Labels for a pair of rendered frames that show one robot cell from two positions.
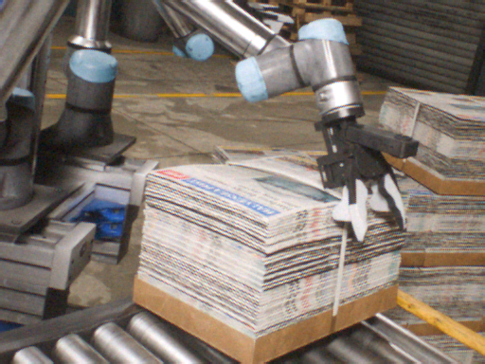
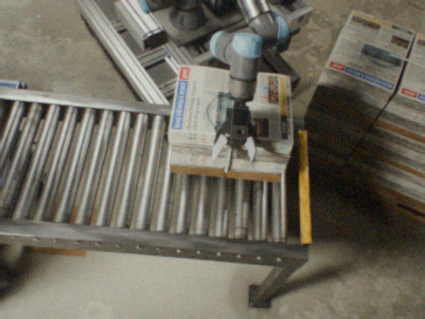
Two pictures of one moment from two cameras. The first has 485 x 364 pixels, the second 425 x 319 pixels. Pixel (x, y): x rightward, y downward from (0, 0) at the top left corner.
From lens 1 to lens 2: 106 cm
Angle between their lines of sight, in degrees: 59
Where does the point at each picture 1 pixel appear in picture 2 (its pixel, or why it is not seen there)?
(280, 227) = (177, 135)
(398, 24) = not seen: outside the picture
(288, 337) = (192, 170)
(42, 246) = (192, 54)
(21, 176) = (191, 17)
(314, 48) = (232, 52)
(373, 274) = (261, 166)
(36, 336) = (132, 108)
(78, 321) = (151, 109)
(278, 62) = (221, 48)
